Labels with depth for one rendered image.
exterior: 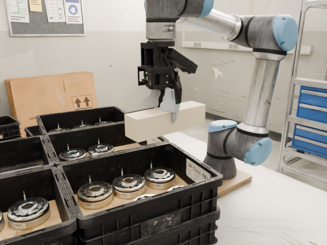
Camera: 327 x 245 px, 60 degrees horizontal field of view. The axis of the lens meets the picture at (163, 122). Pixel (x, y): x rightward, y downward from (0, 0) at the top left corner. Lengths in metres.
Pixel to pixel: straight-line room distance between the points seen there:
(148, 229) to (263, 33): 0.72
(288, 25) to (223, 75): 3.20
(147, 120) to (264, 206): 0.61
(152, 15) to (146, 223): 0.50
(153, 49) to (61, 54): 3.27
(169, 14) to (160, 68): 0.13
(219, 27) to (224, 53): 3.16
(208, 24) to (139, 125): 0.45
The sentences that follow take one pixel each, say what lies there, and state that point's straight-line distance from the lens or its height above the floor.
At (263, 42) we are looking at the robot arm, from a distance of 1.04.
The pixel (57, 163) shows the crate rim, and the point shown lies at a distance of 0.92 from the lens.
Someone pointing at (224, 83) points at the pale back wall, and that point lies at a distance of 4.21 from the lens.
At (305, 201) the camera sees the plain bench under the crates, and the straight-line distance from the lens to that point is 1.22.
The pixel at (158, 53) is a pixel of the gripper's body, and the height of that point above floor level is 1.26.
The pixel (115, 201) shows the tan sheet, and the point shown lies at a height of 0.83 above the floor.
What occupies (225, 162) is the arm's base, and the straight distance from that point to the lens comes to 1.19.
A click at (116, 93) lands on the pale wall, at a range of 4.32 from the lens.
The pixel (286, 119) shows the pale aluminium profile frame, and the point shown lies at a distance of 2.73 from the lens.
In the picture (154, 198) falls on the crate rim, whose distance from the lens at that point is 0.70.
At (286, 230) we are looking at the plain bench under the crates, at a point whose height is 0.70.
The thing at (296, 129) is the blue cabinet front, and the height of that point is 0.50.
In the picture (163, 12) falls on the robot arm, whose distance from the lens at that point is 0.70.
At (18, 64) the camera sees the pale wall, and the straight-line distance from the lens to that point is 3.81.
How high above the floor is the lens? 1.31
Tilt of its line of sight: 18 degrees down
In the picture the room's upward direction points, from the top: straight up
